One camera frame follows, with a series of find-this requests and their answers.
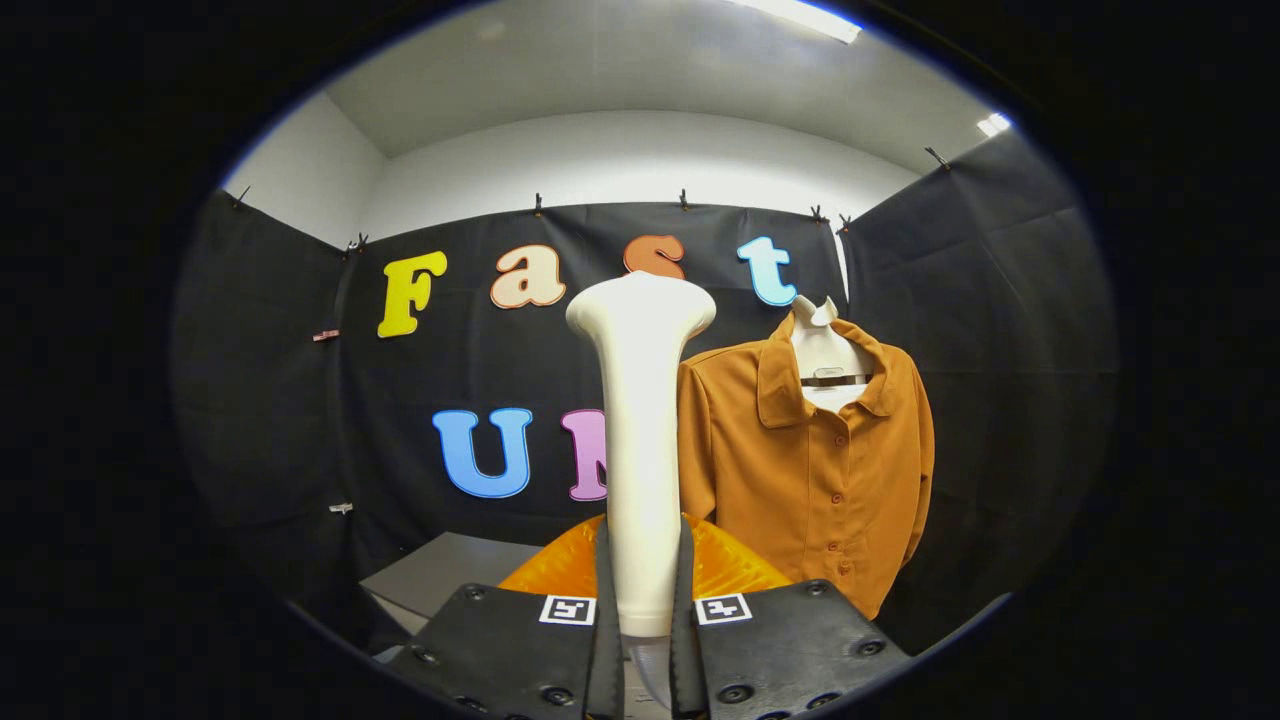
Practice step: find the grey drawer cabinet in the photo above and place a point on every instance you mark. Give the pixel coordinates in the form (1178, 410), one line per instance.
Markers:
(450, 570)

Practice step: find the orange button-up shirt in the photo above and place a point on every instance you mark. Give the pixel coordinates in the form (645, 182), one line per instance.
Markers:
(800, 490)

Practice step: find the black backdrop cloth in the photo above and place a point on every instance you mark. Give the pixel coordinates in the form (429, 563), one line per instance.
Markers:
(1000, 350)

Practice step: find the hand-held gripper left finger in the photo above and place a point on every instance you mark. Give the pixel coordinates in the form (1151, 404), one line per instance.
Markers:
(605, 680)

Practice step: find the small ceiling light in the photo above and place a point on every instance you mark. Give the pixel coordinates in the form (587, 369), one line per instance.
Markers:
(994, 124)

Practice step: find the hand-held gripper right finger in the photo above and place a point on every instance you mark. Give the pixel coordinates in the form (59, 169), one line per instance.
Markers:
(685, 680)

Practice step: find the row of black clips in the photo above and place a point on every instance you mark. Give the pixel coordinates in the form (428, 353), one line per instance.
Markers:
(538, 206)

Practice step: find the white clothes hanger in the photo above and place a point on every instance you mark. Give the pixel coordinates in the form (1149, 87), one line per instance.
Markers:
(825, 350)

